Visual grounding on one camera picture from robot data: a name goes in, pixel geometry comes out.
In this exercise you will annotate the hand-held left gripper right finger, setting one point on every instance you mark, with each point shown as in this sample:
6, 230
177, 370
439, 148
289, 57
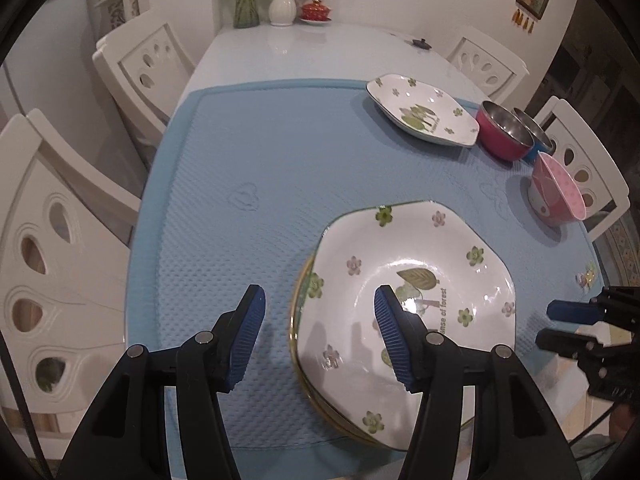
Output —
387, 320

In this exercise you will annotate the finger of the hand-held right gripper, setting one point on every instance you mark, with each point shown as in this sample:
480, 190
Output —
560, 341
570, 311

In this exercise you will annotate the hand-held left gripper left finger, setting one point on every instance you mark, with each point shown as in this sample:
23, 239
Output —
245, 340

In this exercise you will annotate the white floral plate gold rim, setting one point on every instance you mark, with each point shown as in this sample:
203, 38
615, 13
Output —
294, 320

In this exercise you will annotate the white floral plate leaf print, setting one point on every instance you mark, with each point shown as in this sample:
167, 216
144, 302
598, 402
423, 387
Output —
440, 260

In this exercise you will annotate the pink cartoon bowl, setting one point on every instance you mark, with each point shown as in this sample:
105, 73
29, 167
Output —
555, 200

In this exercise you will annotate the blue steel bowl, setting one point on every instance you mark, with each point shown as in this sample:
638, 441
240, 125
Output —
540, 135

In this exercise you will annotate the red steel bowl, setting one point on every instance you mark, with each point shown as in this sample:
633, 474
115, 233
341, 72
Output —
500, 145

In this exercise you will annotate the white floral plate tree print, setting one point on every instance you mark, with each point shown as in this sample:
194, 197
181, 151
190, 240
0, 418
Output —
420, 105

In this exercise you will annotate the yellow wrapped candy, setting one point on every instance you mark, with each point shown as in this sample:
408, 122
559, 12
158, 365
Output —
586, 277

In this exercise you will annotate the white wooden chair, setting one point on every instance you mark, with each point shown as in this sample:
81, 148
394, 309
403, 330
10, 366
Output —
50, 185
130, 60
590, 155
475, 60

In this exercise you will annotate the light blue table mat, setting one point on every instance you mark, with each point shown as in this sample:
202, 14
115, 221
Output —
250, 160

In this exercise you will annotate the small black lid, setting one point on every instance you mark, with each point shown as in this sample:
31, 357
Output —
421, 43

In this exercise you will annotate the yellow hanging ornaments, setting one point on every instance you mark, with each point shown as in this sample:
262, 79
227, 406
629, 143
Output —
524, 19

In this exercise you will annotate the red lidded teacup with saucer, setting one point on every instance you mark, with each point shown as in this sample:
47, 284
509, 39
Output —
315, 11

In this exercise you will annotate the white ceramic vase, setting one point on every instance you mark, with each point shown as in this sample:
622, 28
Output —
282, 7

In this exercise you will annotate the glass vase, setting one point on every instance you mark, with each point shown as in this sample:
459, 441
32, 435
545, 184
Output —
246, 10

